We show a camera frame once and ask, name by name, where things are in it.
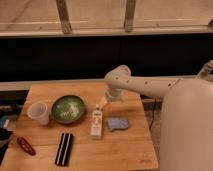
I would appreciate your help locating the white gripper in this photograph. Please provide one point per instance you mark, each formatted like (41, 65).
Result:
(112, 95)

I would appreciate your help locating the white bottle with label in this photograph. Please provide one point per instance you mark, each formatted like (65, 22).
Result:
(96, 123)

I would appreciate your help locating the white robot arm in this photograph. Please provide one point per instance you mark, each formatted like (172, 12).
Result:
(186, 142)

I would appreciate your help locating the blue sponge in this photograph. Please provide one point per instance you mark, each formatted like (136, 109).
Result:
(117, 124)

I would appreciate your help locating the green ceramic bowl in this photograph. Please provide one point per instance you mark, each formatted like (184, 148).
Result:
(67, 109)

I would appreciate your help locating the wooden table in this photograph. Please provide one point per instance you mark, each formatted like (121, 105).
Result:
(130, 150)

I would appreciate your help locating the translucent plastic cup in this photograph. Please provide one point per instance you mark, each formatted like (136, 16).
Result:
(39, 111)

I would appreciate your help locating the black striped rectangular case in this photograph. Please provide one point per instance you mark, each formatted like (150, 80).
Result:
(64, 149)

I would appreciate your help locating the dark objects at left edge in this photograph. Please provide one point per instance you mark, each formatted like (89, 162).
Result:
(8, 116)

